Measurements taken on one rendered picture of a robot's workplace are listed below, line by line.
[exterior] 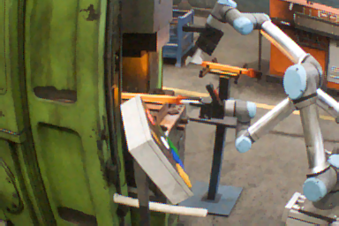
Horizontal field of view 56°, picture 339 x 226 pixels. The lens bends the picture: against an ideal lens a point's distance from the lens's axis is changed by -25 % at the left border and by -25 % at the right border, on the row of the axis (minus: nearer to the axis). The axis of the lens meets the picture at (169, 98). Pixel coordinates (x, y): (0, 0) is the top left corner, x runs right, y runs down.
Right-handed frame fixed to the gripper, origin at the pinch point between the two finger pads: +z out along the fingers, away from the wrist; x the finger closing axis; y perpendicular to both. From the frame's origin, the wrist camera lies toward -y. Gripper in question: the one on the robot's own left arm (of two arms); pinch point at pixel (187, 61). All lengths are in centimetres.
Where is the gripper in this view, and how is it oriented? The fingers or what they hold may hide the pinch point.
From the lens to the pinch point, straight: 172.5
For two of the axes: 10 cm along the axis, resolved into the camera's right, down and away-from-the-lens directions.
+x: 2.6, -3.7, 8.9
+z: -4.5, 7.7, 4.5
